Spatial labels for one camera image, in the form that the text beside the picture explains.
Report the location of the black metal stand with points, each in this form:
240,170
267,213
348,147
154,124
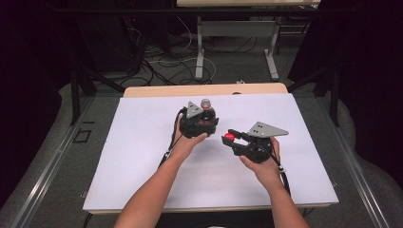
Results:
79,91
329,91

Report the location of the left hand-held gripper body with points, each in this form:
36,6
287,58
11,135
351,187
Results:
195,123

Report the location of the red bottle cap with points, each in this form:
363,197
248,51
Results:
229,136

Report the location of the wooden table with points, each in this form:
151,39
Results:
202,89

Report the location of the white floor plug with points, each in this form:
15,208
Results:
240,81

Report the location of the metal floor rail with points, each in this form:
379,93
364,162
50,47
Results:
355,164
47,171

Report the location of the person's left hand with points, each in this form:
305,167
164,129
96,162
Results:
187,145

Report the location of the white-legged desk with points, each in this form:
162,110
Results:
237,28

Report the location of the person's right hand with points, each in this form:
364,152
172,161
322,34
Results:
264,172

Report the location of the white table mat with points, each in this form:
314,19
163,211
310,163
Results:
218,177

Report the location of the dark soda bottle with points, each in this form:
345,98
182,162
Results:
207,114

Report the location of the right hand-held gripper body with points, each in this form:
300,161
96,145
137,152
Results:
259,142

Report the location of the person's dark clothing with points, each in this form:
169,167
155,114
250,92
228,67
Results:
218,220

